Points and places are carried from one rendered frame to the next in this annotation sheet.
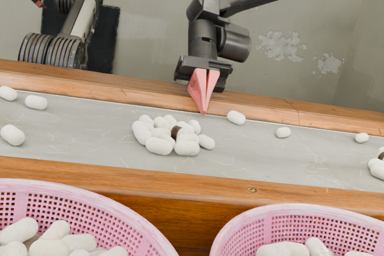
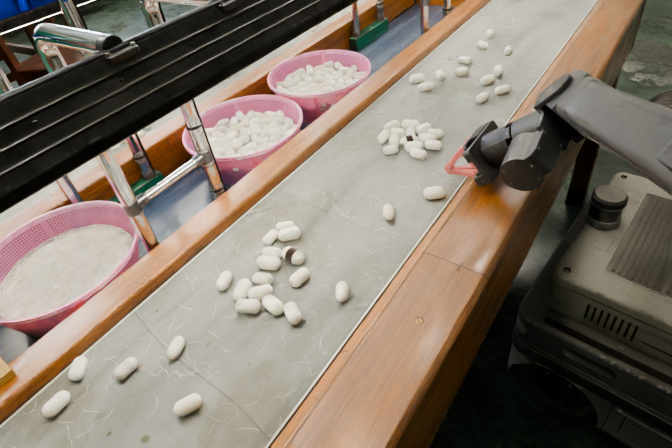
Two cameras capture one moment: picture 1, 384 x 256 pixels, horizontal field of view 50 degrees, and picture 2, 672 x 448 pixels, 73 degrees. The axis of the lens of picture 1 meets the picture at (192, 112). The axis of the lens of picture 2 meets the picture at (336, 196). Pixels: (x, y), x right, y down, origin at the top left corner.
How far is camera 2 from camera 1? 1.26 m
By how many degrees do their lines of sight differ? 114
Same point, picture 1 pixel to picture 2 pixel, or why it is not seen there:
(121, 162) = (387, 116)
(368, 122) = (362, 335)
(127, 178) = (352, 99)
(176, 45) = not seen: outside the picture
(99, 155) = (399, 111)
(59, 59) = not seen: hidden behind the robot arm
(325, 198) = (287, 150)
